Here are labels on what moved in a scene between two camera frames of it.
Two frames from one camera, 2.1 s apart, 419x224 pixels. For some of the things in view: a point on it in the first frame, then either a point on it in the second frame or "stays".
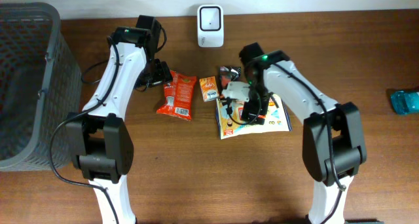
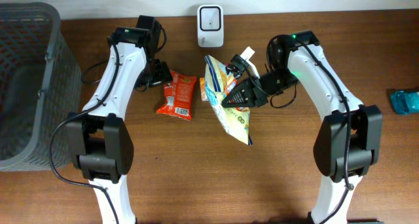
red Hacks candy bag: (179, 96) stays
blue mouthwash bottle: (404, 102) stays
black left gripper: (158, 74) stays
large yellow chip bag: (231, 123) -> (217, 75)
